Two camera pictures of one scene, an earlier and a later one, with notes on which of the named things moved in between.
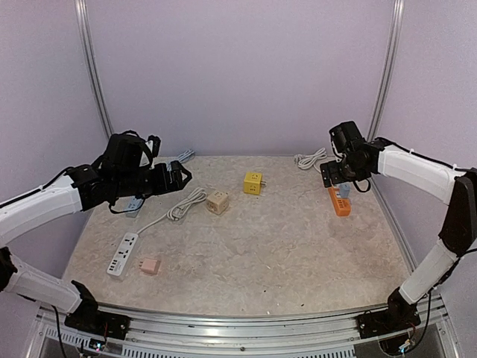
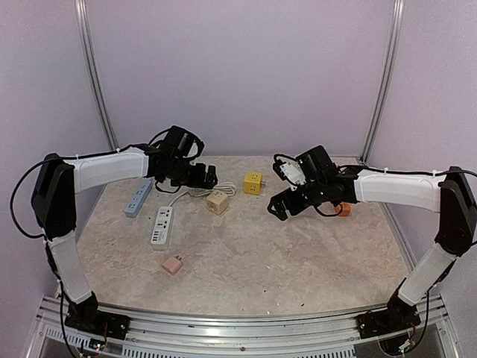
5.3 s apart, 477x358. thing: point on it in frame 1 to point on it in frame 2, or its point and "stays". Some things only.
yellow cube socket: (253, 183) stays
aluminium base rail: (428, 334) stays
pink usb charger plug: (150, 266) to (172, 264)
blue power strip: (133, 203) stays
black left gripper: (164, 185) to (198, 180)
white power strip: (122, 253) to (164, 215)
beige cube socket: (218, 202) stays
